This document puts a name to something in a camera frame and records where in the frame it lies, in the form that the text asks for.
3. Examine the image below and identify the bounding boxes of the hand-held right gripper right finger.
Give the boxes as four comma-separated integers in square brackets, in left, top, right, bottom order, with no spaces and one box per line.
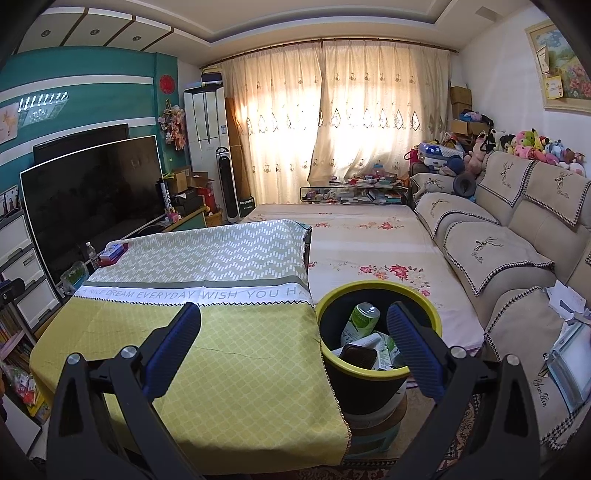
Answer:
[385,301,541,480]

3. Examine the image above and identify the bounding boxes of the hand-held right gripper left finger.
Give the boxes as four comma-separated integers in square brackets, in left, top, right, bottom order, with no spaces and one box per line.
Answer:
[46,302,204,480]

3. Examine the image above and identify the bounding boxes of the brown rectangular box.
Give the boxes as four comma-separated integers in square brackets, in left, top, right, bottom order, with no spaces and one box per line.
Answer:
[339,344,378,371]

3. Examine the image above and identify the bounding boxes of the green white drink bottle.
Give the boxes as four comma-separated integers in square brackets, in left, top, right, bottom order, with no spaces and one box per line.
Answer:
[341,302,382,344]

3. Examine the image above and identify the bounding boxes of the yellow rimmed black trash bin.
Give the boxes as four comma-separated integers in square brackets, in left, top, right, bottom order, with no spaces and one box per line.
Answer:
[315,282,443,416]

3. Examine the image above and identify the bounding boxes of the white plastic drawer unit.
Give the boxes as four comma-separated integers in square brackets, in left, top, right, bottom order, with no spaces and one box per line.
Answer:
[0,210,63,330]

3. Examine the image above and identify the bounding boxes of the yellow green patterned tablecloth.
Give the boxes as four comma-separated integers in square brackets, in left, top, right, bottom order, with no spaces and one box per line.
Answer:
[29,218,352,464]

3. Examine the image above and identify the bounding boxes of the framed photos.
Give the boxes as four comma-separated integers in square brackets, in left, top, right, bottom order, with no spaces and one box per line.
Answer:
[0,185,21,215]

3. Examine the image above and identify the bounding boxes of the patterned rug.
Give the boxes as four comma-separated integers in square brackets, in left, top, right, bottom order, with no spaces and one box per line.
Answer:
[295,392,509,480]

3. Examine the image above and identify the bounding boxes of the floral bed sheet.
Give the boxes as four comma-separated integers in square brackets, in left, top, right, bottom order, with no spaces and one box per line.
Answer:
[240,203,485,354]

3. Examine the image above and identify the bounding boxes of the large curved television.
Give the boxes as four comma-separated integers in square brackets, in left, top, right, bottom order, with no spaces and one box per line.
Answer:
[19,135,166,284]

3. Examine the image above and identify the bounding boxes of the teal yellow television cabinet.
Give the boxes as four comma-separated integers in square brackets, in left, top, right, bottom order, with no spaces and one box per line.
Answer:
[152,205,208,236]

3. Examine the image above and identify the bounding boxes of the beige sofa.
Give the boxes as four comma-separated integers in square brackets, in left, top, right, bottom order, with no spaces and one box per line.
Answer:
[409,150,591,462]

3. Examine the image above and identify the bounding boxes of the clear plastic document bag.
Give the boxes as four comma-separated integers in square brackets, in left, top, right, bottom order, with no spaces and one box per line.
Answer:
[545,318,591,414]

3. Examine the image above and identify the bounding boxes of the white papers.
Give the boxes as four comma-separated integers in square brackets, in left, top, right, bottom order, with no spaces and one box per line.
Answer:
[547,281,587,319]

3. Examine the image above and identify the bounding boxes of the open cardboard box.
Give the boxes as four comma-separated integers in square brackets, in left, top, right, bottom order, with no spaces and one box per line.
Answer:
[171,168,208,190]

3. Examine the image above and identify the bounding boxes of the glass coffee table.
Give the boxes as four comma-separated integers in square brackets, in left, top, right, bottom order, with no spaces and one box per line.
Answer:
[299,178,409,206]

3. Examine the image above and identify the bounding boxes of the black tower fan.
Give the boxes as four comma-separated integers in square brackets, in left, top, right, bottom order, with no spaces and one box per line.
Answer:
[215,146,239,222]

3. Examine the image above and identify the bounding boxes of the white standing air conditioner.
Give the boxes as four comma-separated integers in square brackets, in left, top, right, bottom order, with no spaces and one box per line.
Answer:
[184,69,229,222]

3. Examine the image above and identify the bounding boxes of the hanging flower decoration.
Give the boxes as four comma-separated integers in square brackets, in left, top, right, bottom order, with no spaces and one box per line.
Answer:
[158,104,186,151]

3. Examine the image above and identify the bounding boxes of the pile of plush toys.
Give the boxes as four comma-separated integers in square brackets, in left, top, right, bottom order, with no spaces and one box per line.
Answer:
[409,129,587,178]

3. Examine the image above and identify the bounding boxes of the cream embroidered curtain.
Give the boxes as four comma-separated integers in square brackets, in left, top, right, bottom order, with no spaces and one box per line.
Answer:
[307,41,451,183]
[222,44,324,204]

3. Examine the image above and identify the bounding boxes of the stack of cardboard boxes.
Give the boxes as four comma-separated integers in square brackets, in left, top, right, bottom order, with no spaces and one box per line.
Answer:
[450,85,490,137]

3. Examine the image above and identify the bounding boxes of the framed landscape painting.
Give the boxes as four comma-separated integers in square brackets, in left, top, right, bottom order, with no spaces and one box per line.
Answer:
[525,18,591,112]

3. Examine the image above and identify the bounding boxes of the cartoon wall picture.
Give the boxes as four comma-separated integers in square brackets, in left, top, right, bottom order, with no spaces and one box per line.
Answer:
[0,102,20,144]

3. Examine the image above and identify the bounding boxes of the mirrored wall decoration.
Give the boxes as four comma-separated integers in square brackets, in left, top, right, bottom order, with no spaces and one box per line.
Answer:
[18,91,70,125]

